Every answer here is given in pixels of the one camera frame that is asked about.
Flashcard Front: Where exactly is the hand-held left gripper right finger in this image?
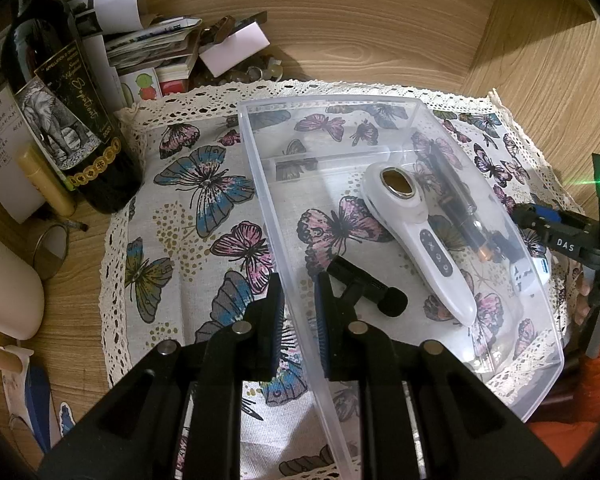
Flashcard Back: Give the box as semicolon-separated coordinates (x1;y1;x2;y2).
314;271;563;480

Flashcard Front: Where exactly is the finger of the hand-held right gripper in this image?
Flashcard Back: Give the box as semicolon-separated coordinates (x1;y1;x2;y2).
510;202;563;241

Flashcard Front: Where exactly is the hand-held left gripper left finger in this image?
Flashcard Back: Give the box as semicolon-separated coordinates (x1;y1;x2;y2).
37;272;286;480

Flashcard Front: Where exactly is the white charger plug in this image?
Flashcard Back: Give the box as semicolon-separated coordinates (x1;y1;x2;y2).
507;255;551;298

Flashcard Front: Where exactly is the gold black lighter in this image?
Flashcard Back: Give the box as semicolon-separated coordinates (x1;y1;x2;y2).
447;200;501;263

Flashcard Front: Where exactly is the dark metal cylinder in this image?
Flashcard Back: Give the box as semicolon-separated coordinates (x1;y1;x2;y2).
425;140;478;211

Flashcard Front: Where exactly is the white handheld massager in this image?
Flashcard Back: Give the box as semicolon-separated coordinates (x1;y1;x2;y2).
362;162;478;326

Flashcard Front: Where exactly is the clear plastic storage box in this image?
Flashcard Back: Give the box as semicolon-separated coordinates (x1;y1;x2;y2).
236;94;566;463

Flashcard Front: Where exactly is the person's right forearm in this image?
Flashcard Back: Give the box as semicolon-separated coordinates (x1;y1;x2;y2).
527;280;600;441

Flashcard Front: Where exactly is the person's right hand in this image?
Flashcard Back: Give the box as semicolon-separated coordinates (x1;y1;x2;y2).
574;277;600;331

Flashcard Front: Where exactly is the butterfly print lace cloth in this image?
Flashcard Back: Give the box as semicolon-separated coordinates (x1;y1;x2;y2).
100;79;586;480

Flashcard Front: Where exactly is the bowl of trinkets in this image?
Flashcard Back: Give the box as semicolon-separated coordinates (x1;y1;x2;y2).
190;50;286;91

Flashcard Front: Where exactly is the white blue sticker sheet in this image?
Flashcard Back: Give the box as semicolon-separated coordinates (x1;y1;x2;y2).
0;345;81;456

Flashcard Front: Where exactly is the yellow tube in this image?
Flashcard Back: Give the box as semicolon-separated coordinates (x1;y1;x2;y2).
16;146;77;217

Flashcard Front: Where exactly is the cream ceramic mug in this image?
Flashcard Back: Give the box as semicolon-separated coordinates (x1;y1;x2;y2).
0;222;46;376

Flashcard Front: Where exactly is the pink white small box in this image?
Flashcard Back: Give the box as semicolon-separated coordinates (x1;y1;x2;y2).
200;10;271;77

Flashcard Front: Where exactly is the stack of booklets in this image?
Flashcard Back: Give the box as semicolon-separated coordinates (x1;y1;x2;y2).
102;15;203;103

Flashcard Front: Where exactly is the dark wine bottle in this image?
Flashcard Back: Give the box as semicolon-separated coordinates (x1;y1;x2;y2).
2;0;146;216

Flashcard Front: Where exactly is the white handwritten paper note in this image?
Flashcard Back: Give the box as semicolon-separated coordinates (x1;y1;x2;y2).
0;77;46;223

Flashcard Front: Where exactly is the rolled white paper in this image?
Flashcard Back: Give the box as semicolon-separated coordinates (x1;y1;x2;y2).
60;0;148;36

